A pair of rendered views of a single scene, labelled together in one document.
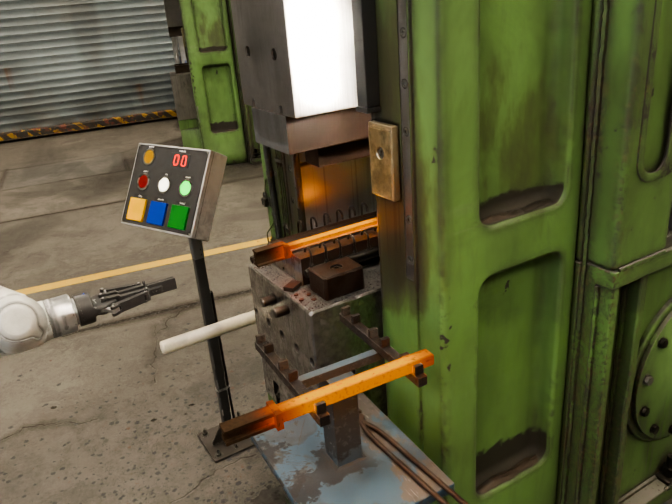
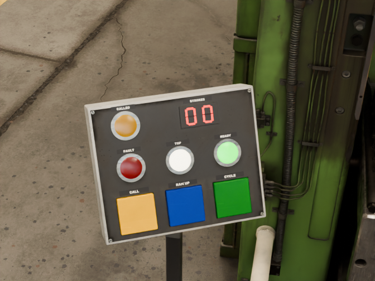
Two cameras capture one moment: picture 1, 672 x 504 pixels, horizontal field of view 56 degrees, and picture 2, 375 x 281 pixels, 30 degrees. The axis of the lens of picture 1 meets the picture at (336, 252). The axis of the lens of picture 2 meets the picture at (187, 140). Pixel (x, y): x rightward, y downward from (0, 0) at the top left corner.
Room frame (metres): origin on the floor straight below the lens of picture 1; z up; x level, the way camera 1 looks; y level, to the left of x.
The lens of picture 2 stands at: (1.27, 1.36, 1.99)
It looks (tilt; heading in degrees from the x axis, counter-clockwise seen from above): 38 degrees down; 310
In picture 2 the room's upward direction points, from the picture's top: 1 degrees clockwise
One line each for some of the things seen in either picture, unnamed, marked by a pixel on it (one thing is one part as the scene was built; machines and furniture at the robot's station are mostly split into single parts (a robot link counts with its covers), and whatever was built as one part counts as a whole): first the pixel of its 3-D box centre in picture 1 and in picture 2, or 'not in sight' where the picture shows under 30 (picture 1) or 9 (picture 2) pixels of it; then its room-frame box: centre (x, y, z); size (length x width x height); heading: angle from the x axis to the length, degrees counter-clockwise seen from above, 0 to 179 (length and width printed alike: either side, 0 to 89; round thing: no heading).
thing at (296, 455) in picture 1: (344, 457); not in sight; (1.09, 0.02, 0.69); 0.40 x 0.30 x 0.02; 26
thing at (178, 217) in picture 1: (179, 217); (231, 197); (1.88, 0.48, 1.01); 0.07 x 0.05 x 0.07; 54
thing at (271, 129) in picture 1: (339, 116); not in sight; (1.69, -0.04, 1.32); 0.42 x 0.20 x 0.10; 119
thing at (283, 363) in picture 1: (334, 352); not in sight; (1.09, 0.02, 0.96); 0.23 x 0.06 x 0.02; 116
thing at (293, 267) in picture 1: (349, 240); not in sight; (1.69, -0.04, 0.96); 0.42 x 0.20 x 0.09; 119
